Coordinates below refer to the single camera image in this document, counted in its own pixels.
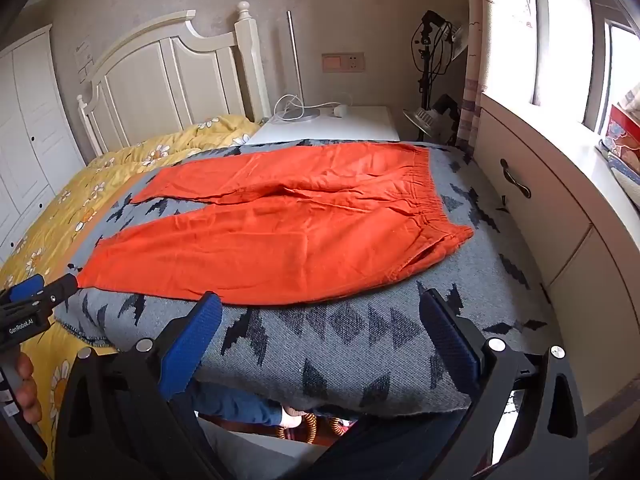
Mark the yellow floral duvet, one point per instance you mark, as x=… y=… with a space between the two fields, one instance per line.
x=50 y=220

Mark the folded pale cloth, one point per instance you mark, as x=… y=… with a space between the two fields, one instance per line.
x=625 y=175

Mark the person's left hand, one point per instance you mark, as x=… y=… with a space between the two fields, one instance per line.
x=29 y=390

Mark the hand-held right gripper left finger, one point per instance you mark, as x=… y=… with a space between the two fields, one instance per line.
x=192 y=345

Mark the orange pants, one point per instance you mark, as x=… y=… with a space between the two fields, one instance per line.
x=300 y=240

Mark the silver desk lamp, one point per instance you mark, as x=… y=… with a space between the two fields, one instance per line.
x=300 y=116

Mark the white wardrobe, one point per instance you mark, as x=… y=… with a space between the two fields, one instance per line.
x=30 y=125

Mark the white nightstand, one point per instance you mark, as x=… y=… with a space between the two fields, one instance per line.
x=360 y=125

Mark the cream window seat cabinet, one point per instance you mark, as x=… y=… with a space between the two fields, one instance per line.
x=550 y=210

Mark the person's blue trouser leg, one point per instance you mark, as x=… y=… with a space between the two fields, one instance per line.
x=235 y=405

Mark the grey patterned blanket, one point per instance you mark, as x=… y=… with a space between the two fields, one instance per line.
x=350 y=350

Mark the black tripod stand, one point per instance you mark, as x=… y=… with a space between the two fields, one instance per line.
x=426 y=60

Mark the white wooden headboard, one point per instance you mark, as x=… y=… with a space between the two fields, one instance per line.
x=150 y=75

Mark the round grille light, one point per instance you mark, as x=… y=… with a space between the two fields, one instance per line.
x=422 y=117

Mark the striped curtain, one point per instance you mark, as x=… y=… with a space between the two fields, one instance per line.
x=471 y=85

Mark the red patterned box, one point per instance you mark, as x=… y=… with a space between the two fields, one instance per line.
x=620 y=125

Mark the orange black striped slipper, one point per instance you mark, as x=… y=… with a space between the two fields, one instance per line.
x=312 y=425

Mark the window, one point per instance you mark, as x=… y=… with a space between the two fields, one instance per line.
x=595 y=60

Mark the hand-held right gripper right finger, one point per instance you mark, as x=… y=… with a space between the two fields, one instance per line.
x=452 y=340

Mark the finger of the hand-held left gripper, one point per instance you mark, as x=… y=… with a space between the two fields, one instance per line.
x=60 y=287
x=22 y=286

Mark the wall socket panel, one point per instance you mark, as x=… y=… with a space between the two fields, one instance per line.
x=343 y=62

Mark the white power adapter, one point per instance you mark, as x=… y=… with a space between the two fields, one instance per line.
x=341 y=110

